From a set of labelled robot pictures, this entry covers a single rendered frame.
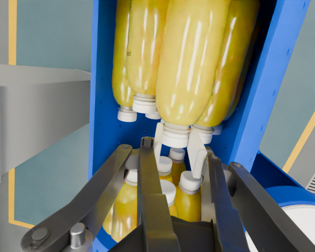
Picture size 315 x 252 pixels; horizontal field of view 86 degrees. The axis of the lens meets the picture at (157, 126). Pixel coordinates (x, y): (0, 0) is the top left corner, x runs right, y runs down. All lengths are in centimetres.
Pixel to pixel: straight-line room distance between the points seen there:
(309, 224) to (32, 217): 237
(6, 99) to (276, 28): 64
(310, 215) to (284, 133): 122
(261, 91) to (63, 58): 153
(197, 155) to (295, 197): 45
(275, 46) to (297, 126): 162
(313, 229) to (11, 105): 90
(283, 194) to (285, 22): 46
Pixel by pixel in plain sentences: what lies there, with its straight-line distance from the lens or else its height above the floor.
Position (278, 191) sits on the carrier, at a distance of 60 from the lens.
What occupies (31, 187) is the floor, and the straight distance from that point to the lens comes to 224.
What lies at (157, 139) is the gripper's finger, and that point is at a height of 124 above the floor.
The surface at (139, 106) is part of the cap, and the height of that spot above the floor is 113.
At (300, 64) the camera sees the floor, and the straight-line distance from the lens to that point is 171.
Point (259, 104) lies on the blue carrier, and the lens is 21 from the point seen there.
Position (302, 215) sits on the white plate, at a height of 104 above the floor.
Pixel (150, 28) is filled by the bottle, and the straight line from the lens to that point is 25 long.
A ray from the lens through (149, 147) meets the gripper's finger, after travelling 15.
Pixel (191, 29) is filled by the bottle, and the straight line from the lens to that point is 20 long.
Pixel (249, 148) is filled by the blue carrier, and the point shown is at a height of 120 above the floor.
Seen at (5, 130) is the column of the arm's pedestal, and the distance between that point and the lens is 69.
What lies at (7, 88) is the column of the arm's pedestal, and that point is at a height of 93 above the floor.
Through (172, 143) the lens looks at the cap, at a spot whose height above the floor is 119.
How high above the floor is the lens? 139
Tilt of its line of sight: 73 degrees down
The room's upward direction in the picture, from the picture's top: 169 degrees counter-clockwise
